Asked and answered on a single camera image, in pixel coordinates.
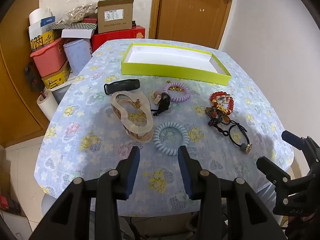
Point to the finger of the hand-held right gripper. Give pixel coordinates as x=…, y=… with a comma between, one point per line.
x=268, y=166
x=291, y=138

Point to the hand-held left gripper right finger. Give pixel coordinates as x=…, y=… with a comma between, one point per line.
x=186, y=172

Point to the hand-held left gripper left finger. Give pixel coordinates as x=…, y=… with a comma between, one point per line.
x=132, y=172

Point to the beige translucent hair claw clip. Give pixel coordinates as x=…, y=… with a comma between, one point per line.
x=120, y=116

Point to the black wristband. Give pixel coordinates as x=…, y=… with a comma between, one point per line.
x=122, y=84

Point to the lime green shallow box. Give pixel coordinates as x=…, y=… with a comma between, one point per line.
x=175, y=73

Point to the blue floral tablecloth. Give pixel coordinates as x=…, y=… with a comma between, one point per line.
x=100, y=155

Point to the clear plastic storage box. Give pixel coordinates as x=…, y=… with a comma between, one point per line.
x=61, y=92

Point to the white paper roll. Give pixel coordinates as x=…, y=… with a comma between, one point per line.
x=46, y=107

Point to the yellow patterned tin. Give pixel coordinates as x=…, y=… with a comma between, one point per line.
x=42, y=41
x=56, y=78

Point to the lilac cylindrical bin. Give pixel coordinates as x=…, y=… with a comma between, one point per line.
x=76, y=57

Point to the red gift box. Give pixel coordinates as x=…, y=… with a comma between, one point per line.
x=117, y=37

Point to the dark patterned bag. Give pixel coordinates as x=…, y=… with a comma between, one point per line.
x=32, y=76

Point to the pink plastic basket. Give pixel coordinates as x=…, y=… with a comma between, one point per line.
x=48, y=60

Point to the wooden wardrobe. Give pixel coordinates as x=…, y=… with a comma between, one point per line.
x=15, y=92

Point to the white flat box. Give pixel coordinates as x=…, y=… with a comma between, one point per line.
x=75, y=33

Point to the wooden door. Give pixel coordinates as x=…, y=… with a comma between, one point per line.
x=195, y=17

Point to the black white striped box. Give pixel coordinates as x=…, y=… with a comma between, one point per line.
x=80, y=26

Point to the brown cardboard box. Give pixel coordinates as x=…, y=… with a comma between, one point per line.
x=115, y=17

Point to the small dark red box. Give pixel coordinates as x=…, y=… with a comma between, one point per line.
x=90, y=20

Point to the bag of beige beads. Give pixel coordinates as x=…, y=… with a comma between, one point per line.
x=77, y=11

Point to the white box with blue label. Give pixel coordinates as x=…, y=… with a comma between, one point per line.
x=40, y=22

